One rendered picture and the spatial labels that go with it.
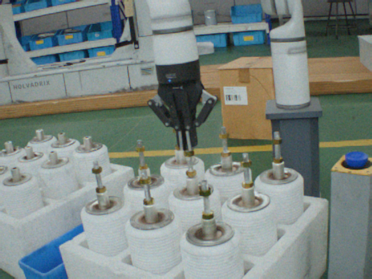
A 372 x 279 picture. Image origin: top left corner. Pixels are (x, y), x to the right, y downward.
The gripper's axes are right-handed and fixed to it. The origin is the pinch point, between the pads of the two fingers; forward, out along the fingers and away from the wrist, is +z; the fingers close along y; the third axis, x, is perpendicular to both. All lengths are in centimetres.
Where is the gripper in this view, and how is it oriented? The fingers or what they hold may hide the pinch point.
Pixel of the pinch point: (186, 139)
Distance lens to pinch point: 81.6
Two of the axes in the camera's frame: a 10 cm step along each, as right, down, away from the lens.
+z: 1.2, 9.4, 3.0
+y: 9.1, 0.1, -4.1
